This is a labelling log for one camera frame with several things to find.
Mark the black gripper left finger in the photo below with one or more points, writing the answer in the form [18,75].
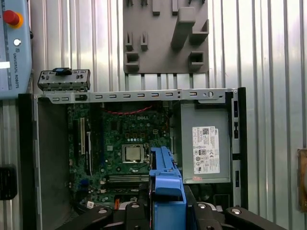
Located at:
[134,215]

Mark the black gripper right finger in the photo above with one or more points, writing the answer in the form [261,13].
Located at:
[204,215]

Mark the hard disk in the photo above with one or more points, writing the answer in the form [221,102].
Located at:
[168,189]

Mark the silver CPU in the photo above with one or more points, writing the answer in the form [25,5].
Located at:
[133,153]

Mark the CPU socket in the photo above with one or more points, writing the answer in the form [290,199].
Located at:
[146,153]

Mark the grey power supply unit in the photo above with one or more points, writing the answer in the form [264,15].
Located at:
[187,143]

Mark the green motherboard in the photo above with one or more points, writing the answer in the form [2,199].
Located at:
[115,134]

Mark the black plastic block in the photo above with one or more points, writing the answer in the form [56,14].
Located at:
[8,182]

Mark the black open PC case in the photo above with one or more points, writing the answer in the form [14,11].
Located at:
[25,143]

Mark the pale blue teach pendant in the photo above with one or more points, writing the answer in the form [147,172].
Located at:
[21,60]

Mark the grey parts rack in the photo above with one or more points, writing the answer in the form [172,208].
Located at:
[156,24]

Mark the brown square base plate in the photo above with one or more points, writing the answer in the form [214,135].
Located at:
[302,179]

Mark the metal slot bracket blue latch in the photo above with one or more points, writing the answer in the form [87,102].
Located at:
[62,81]

